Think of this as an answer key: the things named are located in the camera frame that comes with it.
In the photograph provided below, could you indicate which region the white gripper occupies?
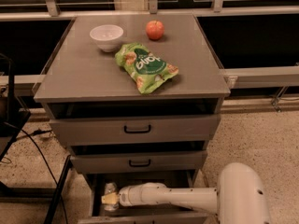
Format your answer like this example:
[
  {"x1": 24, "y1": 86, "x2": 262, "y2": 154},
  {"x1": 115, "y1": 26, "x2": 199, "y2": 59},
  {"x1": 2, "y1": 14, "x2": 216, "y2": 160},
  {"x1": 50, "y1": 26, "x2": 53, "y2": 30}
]
[{"x1": 101, "y1": 185, "x2": 143, "y2": 206}]

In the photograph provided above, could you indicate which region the green snack bag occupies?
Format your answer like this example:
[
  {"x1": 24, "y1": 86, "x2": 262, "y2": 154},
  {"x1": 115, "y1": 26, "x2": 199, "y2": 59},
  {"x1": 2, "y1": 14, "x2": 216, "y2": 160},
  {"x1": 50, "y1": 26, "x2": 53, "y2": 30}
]
[{"x1": 115, "y1": 42, "x2": 178, "y2": 94}]

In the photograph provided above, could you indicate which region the silver 7up can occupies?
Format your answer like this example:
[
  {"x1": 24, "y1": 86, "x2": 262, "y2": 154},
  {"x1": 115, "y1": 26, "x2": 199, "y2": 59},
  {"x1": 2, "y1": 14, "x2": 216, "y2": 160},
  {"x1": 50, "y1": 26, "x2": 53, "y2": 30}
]
[{"x1": 103, "y1": 183, "x2": 119, "y2": 212}]

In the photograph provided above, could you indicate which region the black stand frame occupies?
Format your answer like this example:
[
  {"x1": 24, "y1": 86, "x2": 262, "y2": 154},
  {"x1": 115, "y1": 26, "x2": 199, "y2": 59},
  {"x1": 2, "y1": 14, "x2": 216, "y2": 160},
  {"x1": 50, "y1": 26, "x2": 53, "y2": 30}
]
[{"x1": 0, "y1": 54, "x2": 70, "y2": 224}]

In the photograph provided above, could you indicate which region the grey drawer cabinet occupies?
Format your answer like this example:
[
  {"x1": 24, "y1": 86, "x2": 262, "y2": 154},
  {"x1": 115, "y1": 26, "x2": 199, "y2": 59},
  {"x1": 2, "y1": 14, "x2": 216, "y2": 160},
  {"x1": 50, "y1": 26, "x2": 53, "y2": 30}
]
[{"x1": 33, "y1": 13, "x2": 231, "y2": 179}]

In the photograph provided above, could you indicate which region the black cable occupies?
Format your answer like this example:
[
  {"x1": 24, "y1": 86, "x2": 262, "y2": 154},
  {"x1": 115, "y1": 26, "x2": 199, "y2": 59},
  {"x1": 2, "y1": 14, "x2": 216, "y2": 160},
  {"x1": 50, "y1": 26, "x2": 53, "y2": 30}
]
[{"x1": 3, "y1": 121, "x2": 69, "y2": 224}]

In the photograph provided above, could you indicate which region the grey top drawer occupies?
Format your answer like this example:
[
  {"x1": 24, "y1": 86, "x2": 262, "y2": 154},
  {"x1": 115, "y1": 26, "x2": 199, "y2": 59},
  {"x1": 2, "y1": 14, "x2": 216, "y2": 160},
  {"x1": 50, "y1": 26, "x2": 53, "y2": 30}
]
[{"x1": 50, "y1": 115, "x2": 221, "y2": 147}]

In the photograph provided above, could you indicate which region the grey bottom drawer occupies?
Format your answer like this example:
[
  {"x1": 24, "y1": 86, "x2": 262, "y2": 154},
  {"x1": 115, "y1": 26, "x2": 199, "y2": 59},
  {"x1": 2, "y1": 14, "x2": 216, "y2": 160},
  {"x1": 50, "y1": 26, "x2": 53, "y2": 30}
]
[{"x1": 78, "y1": 171, "x2": 207, "y2": 224}]

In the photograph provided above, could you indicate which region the metal window railing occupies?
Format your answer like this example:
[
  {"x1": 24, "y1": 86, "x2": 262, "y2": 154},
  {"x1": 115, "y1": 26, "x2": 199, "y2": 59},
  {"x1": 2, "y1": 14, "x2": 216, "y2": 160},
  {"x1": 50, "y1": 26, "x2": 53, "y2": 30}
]
[{"x1": 0, "y1": 0, "x2": 299, "y2": 114}]

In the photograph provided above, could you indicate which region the red apple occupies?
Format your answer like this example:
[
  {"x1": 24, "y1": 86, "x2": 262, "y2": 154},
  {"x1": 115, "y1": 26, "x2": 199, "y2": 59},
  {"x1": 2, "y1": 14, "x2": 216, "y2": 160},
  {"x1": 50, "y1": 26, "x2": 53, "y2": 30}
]
[{"x1": 146, "y1": 21, "x2": 164, "y2": 40}]

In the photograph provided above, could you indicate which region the grey drawer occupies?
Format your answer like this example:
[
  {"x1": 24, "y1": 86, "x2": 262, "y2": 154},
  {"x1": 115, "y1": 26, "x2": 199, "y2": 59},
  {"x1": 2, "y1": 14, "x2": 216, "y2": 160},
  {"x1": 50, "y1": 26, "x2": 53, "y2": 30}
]
[
  {"x1": 71, "y1": 151, "x2": 207, "y2": 175},
  {"x1": 78, "y1": 171, "x2": 207, "y2": 224},
  {"x1": 50, "y1": 115, "x2": 221, "y2": 147}
]

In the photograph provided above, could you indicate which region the white ceramic bowl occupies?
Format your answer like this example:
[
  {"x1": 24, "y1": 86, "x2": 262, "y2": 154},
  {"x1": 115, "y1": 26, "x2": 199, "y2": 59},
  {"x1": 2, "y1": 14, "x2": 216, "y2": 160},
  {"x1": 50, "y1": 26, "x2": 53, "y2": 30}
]
[{"x1": 90, "y1": 24, "x2": 124, "y2": 52}]

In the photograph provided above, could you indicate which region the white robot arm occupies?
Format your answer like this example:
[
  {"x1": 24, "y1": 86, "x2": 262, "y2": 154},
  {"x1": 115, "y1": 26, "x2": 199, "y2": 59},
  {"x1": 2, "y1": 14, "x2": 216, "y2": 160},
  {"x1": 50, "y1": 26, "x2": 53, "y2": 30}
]
[{"x1": 101, "y1": 162, "x2": 271, "y2": 224}]

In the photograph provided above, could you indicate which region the grey middle drawer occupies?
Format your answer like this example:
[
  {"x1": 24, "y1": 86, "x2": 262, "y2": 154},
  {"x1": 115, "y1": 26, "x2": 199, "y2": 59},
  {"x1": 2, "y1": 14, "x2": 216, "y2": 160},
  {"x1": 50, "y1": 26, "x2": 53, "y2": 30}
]
[{"x1": 71, "y1": 151, "x2": 207, "y2": 175}]

